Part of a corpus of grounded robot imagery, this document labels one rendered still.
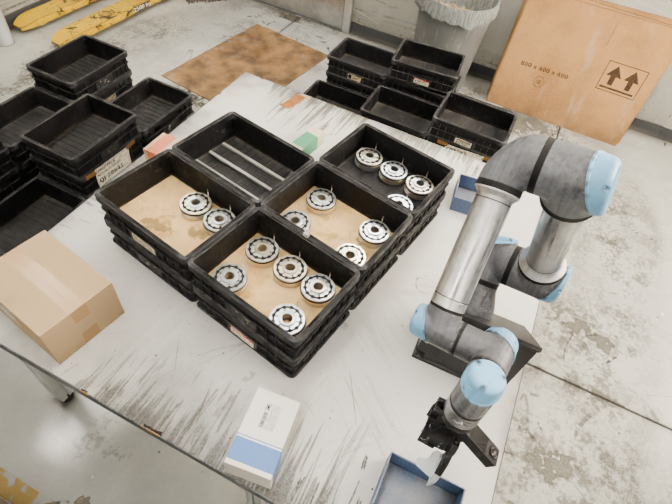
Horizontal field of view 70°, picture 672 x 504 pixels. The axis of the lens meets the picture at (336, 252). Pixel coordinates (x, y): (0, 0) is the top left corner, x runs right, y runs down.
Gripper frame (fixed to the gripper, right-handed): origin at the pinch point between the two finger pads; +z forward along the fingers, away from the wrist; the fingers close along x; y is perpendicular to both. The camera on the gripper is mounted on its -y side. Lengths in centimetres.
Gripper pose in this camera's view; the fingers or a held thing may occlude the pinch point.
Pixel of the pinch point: (439, 458)
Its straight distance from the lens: 124.4
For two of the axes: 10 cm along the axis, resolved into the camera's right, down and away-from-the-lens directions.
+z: -1.6, 7.0, 6.9
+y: -8.9, -4.1, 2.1
